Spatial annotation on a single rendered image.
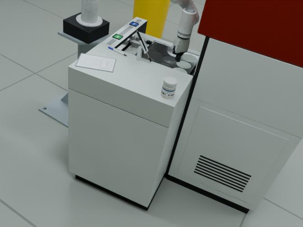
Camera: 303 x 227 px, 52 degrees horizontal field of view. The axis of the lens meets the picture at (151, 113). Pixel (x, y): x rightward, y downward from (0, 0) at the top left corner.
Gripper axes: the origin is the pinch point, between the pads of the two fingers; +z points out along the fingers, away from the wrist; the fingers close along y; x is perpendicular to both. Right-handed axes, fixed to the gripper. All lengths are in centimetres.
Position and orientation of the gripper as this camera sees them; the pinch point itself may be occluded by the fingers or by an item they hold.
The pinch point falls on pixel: (177, 58)
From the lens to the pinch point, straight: 202.6
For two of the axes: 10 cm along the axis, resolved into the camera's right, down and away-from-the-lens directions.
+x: 5.2, 6.1, -6.0
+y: -8.4, 2.3, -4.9
